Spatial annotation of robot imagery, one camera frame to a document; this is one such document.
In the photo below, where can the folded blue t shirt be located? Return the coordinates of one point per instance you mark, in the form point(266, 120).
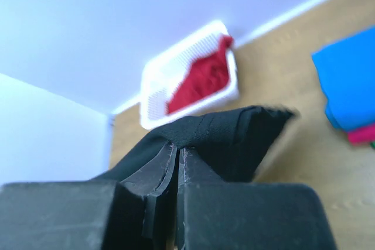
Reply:
point(346, 73)

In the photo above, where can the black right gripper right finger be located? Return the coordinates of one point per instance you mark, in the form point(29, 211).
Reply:
point(215, 214)

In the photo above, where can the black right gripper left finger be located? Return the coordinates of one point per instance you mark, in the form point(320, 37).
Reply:
point(136, 213)

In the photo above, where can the white plastic basket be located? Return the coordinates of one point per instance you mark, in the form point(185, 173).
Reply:
point(163, 75)

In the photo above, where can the red t shirt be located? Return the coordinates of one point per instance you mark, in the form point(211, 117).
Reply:
point(207, 75)

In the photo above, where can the black t shirt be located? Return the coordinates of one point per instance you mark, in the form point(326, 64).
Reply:
point(233, 143)

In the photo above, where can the folded pink t shirt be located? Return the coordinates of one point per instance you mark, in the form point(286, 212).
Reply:
point(362, 135)

